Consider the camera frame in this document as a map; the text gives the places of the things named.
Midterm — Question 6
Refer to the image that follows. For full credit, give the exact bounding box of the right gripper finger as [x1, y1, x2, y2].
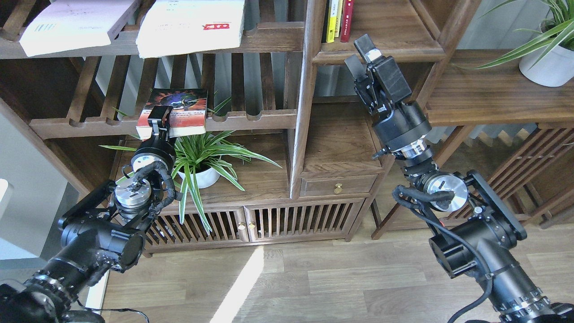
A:
[353, 34, 383, 63]
[344, 55, 368, 83]

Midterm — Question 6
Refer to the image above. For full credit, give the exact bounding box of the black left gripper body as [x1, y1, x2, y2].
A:
[148, 106, 174, 140]

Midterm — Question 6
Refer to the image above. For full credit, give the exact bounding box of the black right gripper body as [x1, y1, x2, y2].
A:
[355, 57, 412, 116]

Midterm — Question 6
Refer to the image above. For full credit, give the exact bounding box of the red planet cover book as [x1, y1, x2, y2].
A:
[136, 88, 208, 140]

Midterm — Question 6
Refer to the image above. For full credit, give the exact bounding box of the white book red stamp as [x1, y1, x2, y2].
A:
[135, 0, 245, 58]

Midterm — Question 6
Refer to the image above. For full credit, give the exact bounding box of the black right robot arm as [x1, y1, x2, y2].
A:
[346, 35, 573, 323]

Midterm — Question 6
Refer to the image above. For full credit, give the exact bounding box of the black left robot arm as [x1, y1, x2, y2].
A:
[1, 106, 178, 323]

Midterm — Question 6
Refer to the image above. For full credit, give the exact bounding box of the cream thin upright book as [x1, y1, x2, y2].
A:
[334, 0, 343, 38]

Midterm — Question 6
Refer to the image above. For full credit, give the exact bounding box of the dark red upright book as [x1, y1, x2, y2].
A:
[340, 0, 354, 43]

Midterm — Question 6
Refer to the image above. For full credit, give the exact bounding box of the yellow upright book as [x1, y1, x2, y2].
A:
[325, 0, 339, 43]

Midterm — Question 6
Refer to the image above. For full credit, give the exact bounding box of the spider plant white pot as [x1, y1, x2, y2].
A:
[100, 92, 283, 235]
[474, 0, 574, 87]

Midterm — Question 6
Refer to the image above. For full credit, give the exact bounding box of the dark wooden bookshelf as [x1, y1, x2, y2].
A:
[0, 0, 483, 258]

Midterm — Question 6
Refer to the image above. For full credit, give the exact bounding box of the small wooden drawer brass knob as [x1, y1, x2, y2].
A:
[300, 175, 377, 196]

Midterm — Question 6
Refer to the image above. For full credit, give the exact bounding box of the left slatted cabinet door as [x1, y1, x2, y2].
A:
[145, 209, 250, 253]

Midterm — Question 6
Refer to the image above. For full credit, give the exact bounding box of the slatted cabinet door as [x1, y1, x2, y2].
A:
[145, 209, 250, 253]
[244, 198, 364, 243]

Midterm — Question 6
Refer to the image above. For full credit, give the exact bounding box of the pale pink white book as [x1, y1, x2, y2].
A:
[20, 0, 140, 57]

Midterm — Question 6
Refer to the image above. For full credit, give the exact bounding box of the grey white cabinet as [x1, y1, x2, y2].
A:
[0, 101, 78, 271]

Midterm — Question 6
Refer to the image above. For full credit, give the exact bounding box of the right slatted cabinet door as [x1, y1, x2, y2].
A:
[244, 198, 364, 243]

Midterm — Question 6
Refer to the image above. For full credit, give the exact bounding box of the dark wooden side table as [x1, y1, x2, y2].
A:
[370, 48, 574, 240]

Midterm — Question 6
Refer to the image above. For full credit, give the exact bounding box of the right spider plant white pot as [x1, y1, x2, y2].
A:
[474, 0, 574, 87]

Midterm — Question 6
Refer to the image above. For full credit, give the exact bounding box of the white board on floor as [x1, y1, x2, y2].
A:
[84, 271, 109, 309]

